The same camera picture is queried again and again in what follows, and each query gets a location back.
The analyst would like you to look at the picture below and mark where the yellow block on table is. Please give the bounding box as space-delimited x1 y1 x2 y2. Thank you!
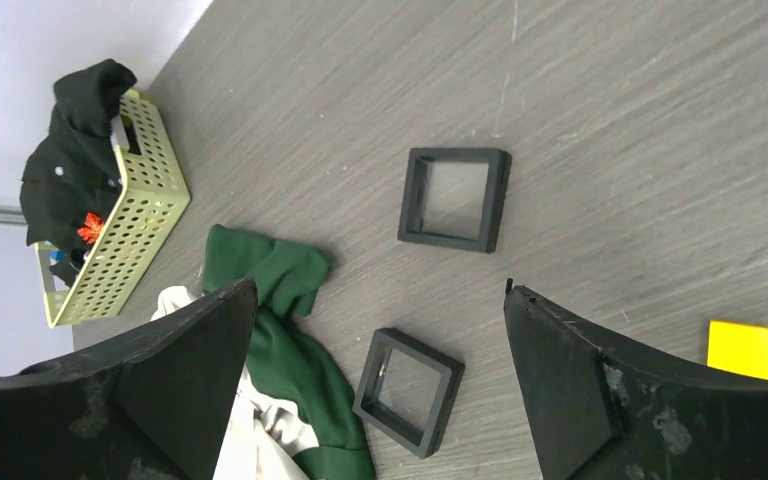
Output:
706 320 768 380

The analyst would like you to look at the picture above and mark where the white and green t-shirt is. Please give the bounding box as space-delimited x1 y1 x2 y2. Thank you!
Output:
150 224 377 480

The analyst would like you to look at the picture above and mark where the black garment in basket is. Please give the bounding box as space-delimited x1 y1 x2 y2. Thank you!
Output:
19 59 137 286

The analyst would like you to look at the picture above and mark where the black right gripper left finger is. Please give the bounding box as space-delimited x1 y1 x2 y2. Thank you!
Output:
0 278 258 479

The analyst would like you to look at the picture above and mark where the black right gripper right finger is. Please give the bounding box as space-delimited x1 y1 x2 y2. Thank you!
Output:
504 282 768 479

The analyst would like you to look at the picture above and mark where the yellow-green perforated basket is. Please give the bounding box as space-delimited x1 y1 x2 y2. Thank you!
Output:
33 89 190 328

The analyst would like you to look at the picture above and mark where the black square display box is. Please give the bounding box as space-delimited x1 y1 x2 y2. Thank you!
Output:
352 327 465 459
397 147 512 253

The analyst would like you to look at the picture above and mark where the orange maple leaf brooch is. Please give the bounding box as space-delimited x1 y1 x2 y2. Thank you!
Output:
77 212 105 245

